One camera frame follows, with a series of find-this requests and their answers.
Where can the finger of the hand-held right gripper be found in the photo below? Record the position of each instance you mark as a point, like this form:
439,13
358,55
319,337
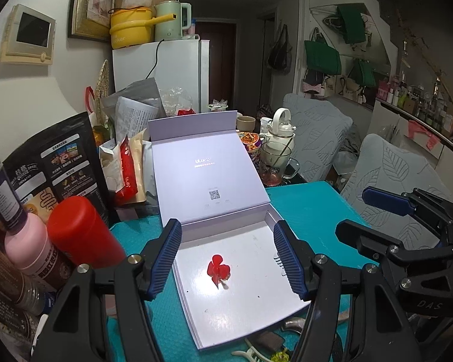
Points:
358,235
385,200

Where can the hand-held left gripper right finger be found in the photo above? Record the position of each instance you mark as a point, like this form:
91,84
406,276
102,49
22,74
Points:
291,266

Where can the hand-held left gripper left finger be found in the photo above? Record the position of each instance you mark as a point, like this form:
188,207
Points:
165,262

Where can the black comb hair clip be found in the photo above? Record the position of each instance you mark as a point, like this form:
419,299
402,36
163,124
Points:
279,262

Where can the red hair clip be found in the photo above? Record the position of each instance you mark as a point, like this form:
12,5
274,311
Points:
216,269

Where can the pearl wavy hair clip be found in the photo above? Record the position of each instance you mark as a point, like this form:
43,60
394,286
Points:
292,324

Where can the brown round hair roller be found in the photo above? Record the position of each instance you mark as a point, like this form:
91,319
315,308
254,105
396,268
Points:
270,341

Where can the cream hair clip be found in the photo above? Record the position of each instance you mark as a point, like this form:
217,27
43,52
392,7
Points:
245,354

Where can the lavender gift box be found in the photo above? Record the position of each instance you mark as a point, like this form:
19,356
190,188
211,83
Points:
211,166

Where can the grey covered chair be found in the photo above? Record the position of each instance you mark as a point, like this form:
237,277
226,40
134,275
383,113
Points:
317,132
389,169

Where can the teal bubble mat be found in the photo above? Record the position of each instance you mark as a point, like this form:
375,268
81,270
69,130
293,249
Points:
317,211

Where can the pink cloth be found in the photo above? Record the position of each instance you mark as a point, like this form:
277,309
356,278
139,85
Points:
422,132

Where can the red bottle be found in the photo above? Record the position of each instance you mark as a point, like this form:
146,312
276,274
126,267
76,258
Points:
83,230

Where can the red snack packet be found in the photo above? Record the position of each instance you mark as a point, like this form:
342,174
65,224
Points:
126,181

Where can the glass mug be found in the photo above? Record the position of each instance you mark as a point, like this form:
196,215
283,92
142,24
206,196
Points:
275,166

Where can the row of bottles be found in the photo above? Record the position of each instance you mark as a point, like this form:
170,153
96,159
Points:
419,101

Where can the beige paper packet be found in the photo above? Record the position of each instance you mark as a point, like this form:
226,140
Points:
141,158

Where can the white teapot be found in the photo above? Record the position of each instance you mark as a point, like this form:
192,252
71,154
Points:
281,132

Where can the green tote bag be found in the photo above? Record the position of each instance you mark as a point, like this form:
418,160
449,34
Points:
363,73
322,58
352,24

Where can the instant noodle cup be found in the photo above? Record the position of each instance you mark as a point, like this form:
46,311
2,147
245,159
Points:
251,143

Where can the pink bottle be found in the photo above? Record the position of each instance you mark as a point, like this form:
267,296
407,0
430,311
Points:
26,241

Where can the printed paper sheet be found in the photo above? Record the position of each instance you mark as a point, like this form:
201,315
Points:
136,120

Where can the beige cup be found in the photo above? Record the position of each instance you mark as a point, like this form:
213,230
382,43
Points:
245,123

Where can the black printed pouch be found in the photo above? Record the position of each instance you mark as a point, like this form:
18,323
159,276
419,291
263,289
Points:
60,151

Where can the clear spice jar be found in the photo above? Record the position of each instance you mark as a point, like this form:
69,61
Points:
11,320

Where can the grey foil pouch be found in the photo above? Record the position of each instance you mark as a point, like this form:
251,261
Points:
139,92

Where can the dark blue jar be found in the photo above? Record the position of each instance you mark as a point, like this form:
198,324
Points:
3,200

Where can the black hanging bag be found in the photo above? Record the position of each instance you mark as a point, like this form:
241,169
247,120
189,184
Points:
280,54

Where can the woven straw fan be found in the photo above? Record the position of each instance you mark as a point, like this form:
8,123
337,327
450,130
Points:
102,83

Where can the white fridge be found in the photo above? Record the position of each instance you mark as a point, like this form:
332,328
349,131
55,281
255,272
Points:
173,68

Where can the dark wooden door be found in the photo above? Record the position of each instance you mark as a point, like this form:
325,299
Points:
217,64

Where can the yellow cooking pot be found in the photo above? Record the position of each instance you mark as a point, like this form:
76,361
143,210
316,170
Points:
130,26

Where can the pale green kettle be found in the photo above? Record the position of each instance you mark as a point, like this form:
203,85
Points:
168,19

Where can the gold framed picture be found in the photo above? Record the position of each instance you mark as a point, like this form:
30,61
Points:
94,3

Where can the wall intercom panel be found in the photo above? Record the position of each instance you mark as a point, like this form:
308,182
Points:
30,30

